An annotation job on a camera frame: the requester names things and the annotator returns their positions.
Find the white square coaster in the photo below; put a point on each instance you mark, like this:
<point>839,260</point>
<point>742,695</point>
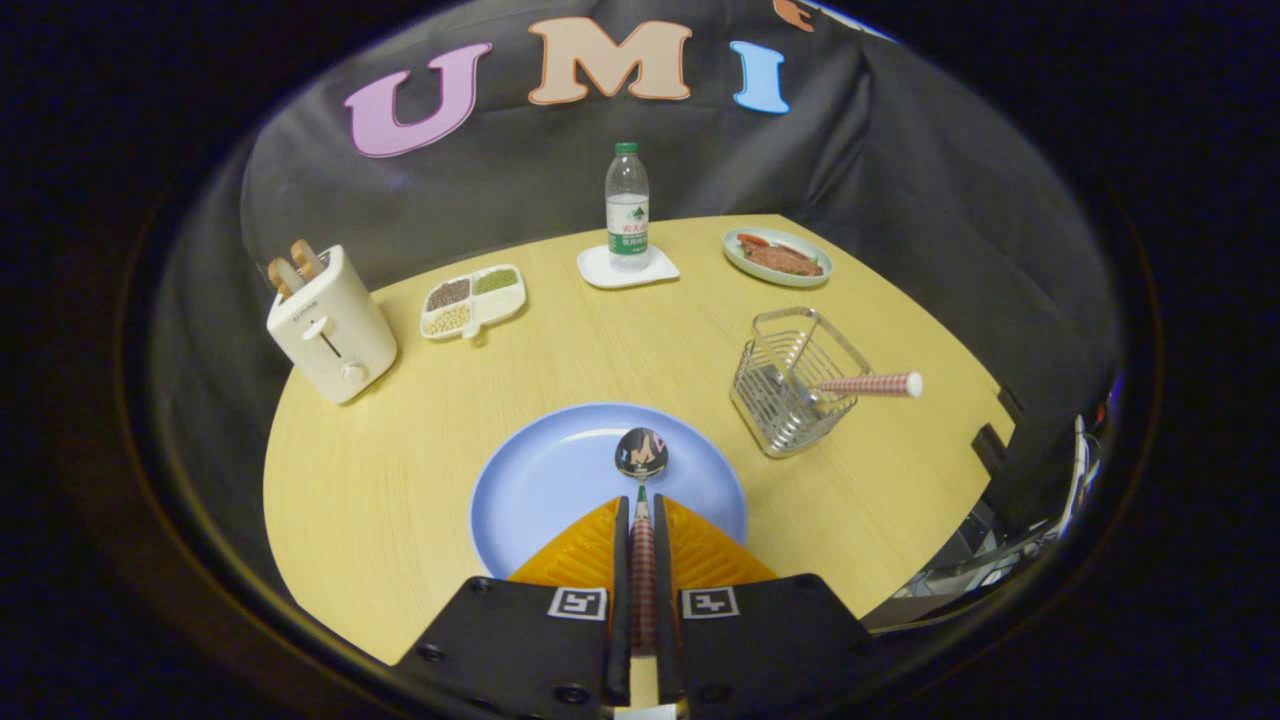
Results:
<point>600,272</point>

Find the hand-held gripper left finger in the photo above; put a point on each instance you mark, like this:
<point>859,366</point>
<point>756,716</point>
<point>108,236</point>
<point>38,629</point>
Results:
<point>620,560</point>

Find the pale green plate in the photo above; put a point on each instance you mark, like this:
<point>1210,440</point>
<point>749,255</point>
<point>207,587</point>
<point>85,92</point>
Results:
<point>745,262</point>

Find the blue plate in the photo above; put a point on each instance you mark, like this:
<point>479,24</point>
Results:
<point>540,480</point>

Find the cooked meat with vegetables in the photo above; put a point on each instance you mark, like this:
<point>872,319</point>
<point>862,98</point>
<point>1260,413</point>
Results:
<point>785,260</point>

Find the clear water bottle green cap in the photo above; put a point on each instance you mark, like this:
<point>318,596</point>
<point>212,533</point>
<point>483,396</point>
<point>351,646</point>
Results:
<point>627,215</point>

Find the black backdrop cloth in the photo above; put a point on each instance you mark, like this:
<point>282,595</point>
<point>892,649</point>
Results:
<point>900,180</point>

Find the cream toaster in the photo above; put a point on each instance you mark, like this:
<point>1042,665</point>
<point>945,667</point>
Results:
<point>340,335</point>

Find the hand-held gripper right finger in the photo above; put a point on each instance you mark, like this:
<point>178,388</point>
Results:
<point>663,560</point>

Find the toast slice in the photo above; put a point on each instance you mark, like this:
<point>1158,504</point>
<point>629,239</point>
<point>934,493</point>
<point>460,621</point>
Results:
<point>282,277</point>
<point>306,259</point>

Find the white divided dish with grains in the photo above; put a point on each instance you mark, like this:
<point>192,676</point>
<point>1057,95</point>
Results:
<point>500,305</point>

